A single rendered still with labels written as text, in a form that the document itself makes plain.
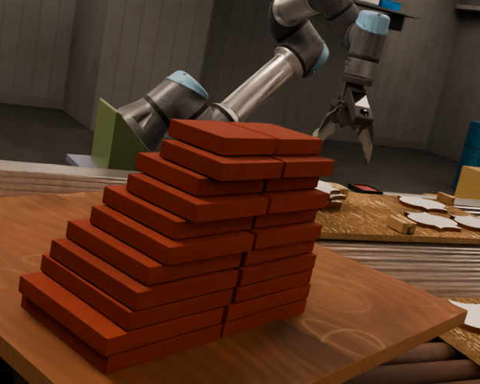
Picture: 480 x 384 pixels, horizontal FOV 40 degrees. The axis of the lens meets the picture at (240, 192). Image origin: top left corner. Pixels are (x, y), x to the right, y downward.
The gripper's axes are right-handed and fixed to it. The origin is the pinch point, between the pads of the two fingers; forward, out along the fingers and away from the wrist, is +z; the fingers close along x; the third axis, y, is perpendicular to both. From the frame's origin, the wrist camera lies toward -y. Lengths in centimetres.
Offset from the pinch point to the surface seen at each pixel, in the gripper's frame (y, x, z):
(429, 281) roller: -38.9, -10.2, 13.5
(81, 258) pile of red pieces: -98, 54, -3
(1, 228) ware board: -76, 63, 3
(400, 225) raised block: -14.7, -13.0, 9.6
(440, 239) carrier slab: -12.8, -24.8, 11.5
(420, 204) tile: 13.3, -30.7, 9.5
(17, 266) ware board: -86, 60, 3
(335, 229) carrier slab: -20.0, 3.8, 11.8
